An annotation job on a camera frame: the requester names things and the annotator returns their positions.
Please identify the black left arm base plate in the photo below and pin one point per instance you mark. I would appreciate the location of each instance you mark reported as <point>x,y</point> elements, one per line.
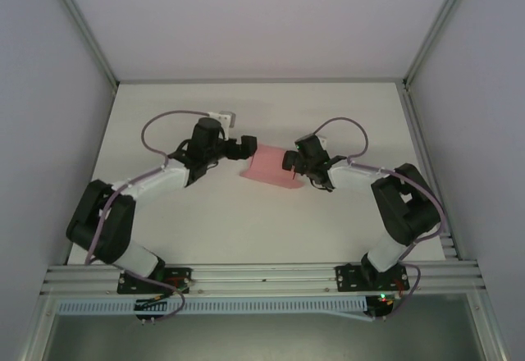
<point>180,279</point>

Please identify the aluminium left corner post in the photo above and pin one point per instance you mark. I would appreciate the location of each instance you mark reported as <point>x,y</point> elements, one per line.
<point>82,28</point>

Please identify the black left controller board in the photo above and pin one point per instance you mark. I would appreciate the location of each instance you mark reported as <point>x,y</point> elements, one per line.
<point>149,307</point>

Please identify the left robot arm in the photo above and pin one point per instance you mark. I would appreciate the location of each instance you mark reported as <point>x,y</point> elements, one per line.
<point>106,229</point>

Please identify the black right controller board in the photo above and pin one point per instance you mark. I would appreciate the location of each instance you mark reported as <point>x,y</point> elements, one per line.
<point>381,305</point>

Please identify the pink cloth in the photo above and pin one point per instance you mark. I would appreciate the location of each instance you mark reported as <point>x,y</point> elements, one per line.
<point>268,166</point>

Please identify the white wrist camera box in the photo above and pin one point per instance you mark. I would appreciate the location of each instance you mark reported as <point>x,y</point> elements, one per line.
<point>223,117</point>
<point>322,139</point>

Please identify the aluminium mounting rail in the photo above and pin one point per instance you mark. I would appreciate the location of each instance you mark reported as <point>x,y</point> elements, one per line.
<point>262,272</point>

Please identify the aluminium corner post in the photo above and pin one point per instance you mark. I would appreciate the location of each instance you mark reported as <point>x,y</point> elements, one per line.
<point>439,28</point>
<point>82,28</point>

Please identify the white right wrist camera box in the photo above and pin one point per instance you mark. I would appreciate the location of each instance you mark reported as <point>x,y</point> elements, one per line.
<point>322,139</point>

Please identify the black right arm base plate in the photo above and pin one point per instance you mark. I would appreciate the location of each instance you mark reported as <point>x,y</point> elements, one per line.
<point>348,279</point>

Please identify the grey metal panel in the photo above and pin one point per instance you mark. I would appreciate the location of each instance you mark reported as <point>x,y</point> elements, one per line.
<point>262,338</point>

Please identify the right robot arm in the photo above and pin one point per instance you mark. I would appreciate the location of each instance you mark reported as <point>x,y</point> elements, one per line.
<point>406,209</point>

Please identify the aluminium side rail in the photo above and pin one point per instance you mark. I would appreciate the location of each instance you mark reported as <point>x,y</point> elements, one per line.
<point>422,152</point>

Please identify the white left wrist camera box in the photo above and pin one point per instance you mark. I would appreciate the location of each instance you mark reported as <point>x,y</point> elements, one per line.
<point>223,117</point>

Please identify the black controller board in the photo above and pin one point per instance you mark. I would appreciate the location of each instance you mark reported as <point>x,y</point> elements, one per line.
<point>381,305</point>
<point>149,307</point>

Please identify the aluminium right corner post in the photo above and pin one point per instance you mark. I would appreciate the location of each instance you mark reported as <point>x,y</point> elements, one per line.
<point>439,28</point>

